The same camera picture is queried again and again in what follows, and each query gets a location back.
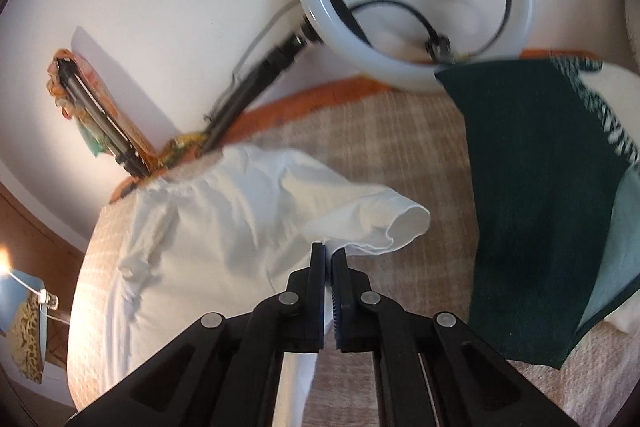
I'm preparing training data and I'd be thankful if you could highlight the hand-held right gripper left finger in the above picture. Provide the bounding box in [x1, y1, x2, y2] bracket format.
[65, 243, 328, 427]

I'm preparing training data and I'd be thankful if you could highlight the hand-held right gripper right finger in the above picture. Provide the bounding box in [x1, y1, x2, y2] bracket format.
[330, 249, 581, 427]

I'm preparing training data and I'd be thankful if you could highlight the white garment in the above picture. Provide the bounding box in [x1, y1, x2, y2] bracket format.
[67, 144, 432, 427]

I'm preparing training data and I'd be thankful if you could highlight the dark green cloth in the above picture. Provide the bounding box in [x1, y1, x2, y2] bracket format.
[435, 58, 640, 369]

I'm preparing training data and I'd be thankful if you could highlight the beige checked blanket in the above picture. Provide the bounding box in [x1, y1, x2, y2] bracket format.
[67, 94, 640, 427]

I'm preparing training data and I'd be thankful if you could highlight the orange bed sheet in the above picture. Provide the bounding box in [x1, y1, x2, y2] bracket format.
[109, 49, 601, 205]

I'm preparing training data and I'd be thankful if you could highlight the leopard print cloth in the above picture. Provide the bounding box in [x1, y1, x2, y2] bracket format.
[7, 294, 51, 383]

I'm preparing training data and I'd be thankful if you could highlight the folded grey black tripod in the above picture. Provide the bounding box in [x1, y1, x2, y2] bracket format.
[57, 59, 146, 178]

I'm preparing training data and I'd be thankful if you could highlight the black ring light tripod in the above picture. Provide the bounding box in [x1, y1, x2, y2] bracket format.
[200, 29, 313, 155]

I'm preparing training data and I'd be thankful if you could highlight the black ring light cable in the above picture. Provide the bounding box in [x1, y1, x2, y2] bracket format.
[325, 0, 453, 60]

